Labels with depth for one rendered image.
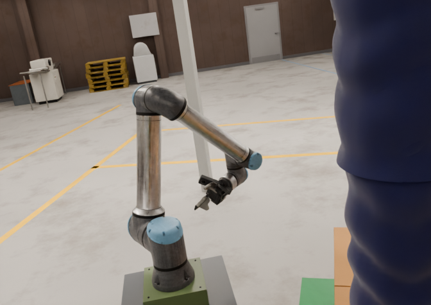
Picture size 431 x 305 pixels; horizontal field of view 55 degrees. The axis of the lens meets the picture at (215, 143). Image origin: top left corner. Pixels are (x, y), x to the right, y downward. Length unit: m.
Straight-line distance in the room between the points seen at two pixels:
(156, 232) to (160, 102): 0.54
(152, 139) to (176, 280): 0.61
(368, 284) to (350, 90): 0.39
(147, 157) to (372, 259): 1.20
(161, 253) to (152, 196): 0.27
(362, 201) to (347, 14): 0.35
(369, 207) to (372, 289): 0.18
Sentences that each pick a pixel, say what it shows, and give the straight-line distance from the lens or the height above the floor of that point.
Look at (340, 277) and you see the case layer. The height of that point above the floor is 0.54.
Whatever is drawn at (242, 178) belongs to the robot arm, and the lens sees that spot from 2.18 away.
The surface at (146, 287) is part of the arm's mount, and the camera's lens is 1.94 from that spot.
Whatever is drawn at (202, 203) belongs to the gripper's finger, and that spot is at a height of 1.05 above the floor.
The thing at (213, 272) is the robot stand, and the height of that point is 0.75.
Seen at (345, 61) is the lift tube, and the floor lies 1.81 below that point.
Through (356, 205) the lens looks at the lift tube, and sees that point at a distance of 0.87.
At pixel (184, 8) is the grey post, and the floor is 2.04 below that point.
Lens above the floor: 1.91
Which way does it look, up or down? 17 degrees down
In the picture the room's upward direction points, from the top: 8 degrees counter-clockwise
